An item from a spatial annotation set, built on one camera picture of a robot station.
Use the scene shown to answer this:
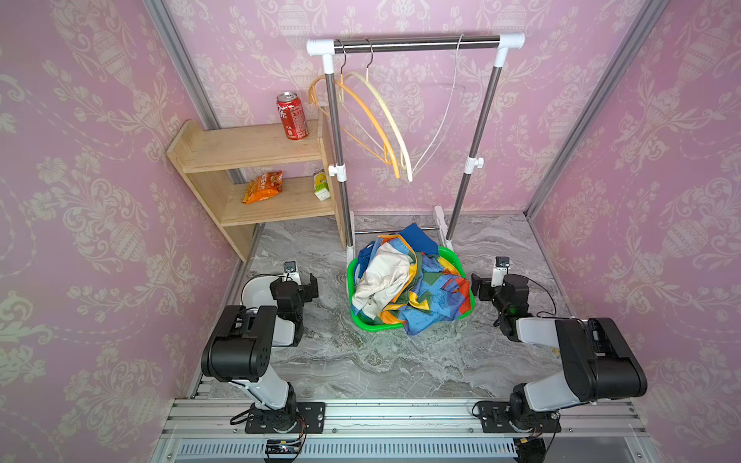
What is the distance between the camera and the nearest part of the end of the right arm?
841 mm

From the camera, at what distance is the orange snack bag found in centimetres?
96

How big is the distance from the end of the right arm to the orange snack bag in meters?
0.71

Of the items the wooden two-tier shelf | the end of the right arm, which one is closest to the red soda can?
the wooden two-tier shelf

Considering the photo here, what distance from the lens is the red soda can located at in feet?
2.48

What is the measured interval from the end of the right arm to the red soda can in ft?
2.22

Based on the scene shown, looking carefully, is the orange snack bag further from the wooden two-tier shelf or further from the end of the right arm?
the end of the right arm

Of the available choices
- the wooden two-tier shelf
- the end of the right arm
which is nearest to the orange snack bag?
the wooden two-tier shelf

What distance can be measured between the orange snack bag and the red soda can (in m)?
0.22

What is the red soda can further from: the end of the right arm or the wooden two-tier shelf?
the end of the right arm

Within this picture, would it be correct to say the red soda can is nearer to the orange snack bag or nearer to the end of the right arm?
the orange snack bag
